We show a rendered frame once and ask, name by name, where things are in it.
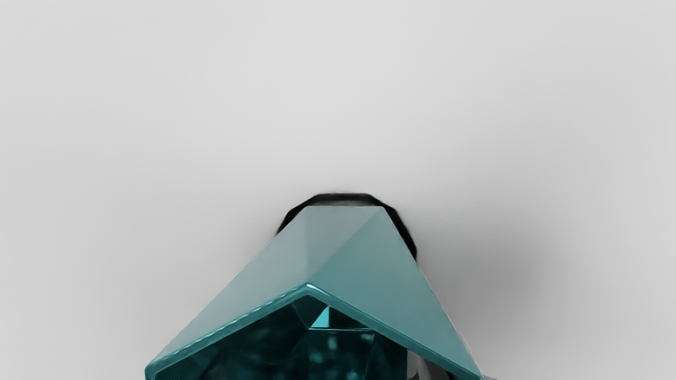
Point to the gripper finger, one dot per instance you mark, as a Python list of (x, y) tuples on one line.
[(422, 369)]

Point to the teal faceted mug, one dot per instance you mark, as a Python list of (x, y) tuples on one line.
[(338, 253)]

